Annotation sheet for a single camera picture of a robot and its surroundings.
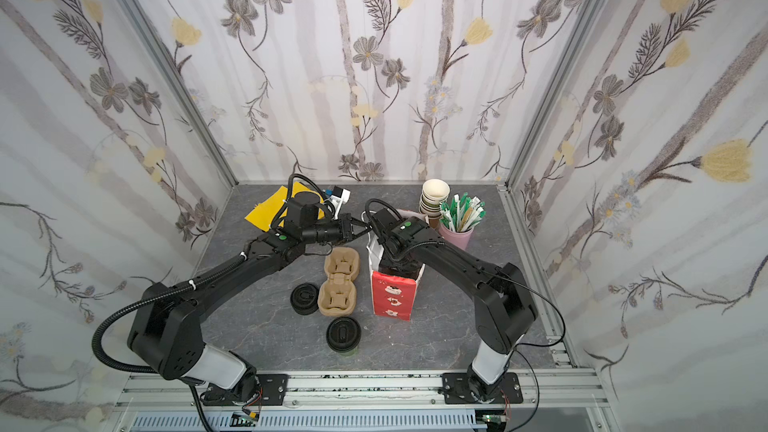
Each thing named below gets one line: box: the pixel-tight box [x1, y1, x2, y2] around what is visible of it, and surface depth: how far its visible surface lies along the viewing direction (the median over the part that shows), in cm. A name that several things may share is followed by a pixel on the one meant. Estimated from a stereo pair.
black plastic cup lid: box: [326, 316, 362, 353], surface depth 73 cm
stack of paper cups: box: [419, 178, 451, 228], surface depth 96 cm
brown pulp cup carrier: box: [318, 247, 361, 317], surface depth 88 cm
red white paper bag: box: [366, 233, 426, 321], surface depth 72 cm
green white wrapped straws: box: [439, 192, 487, 232], surface depth 90 cm
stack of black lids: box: [290, 282, 319, 316], surface depth 87 cm
